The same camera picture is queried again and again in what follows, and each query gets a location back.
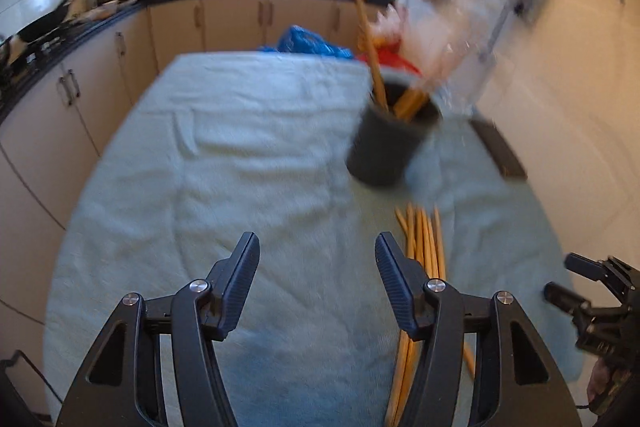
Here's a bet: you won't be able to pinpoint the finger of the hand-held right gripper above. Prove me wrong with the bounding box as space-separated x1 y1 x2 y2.
565 253 608 280
544 282 591 315

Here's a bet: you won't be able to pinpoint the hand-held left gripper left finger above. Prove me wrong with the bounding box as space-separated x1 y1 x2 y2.
55 232 261 427

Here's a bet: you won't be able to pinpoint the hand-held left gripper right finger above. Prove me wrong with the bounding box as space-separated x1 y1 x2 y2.
375 232 583 427

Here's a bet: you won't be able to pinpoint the bundle of chopsticks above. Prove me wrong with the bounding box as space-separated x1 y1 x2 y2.
385 203 476 427

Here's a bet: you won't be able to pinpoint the dark grey utensil holder cup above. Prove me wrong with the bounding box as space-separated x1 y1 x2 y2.
346 82 443 186

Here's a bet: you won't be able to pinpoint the set of chopsticks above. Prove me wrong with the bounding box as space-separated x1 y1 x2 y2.
350 0 436 120

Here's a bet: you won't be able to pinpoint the person's right hand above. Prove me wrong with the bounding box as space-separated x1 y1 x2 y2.
587 357 611 410

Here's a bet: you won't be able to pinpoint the light blue towel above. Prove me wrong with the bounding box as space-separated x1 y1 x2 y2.
42 52 586 427

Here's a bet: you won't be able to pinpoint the black smartphone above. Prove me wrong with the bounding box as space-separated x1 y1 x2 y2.
470 119 528 180

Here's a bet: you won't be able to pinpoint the large red plastic basket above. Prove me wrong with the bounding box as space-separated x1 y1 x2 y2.
375 39 421 75

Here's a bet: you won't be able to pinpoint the blue plastic bag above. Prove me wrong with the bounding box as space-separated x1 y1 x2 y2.
260 25 355 60

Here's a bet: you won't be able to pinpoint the beige base cabinets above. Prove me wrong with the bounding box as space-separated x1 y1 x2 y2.
0 0 361 228

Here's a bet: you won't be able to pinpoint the gas stove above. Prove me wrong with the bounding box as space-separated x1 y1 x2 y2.
0 34 66 78

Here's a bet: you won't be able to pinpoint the black wok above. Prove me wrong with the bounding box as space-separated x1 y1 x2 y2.
17 0 73 42

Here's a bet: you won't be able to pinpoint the black cable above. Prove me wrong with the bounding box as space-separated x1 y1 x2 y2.
0 349 51 427

